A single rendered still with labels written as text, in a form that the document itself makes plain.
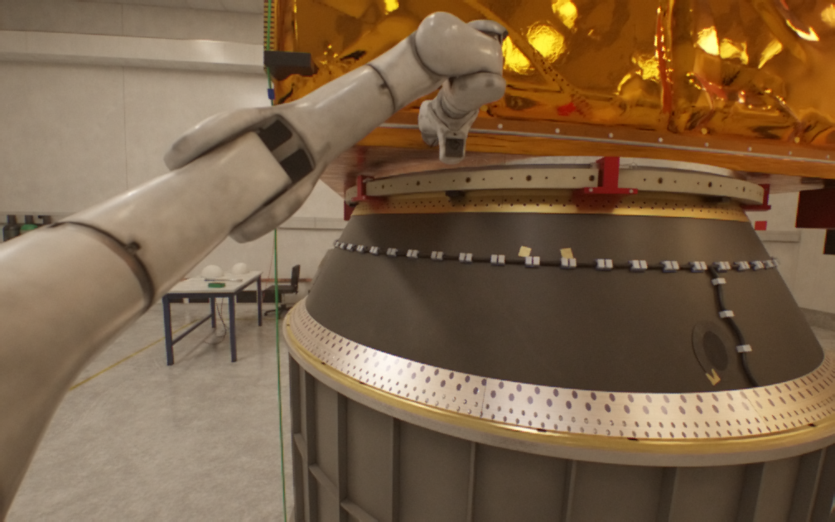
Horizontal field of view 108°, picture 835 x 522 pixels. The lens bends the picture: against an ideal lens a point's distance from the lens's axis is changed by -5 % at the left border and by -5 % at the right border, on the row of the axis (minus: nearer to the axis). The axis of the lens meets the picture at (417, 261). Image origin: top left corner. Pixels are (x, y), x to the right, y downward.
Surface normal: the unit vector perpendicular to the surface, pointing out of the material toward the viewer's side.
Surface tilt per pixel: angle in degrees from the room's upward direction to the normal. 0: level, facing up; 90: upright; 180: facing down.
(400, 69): 85
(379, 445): 90
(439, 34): 88
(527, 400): 43
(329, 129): 98
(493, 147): 90
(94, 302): 78
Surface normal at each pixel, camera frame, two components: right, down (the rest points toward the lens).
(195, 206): 0.69, -0.14
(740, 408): 0.11, -0.65
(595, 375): -0.11, -0.38
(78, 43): 0.15, 0.11
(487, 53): 0.52, 0.11
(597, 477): -0.14, 0.10
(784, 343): 0.33, -0.37
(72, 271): 0.83, -0.50
